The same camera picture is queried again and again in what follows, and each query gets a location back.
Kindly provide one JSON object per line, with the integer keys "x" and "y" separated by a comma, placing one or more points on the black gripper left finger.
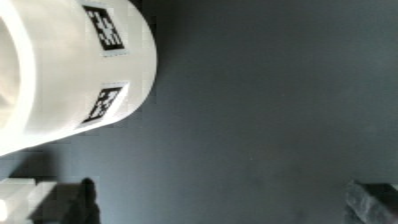
{"x": 68, "y": 206}

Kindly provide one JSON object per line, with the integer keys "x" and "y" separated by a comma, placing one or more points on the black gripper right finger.
{"x": 372, "y": 203}

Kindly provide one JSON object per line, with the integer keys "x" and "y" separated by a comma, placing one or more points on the white lamp shade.
{"x": 77, "y": 67}

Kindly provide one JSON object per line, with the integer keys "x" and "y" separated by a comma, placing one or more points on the white block left edge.
{"x": 22, "y": 196}

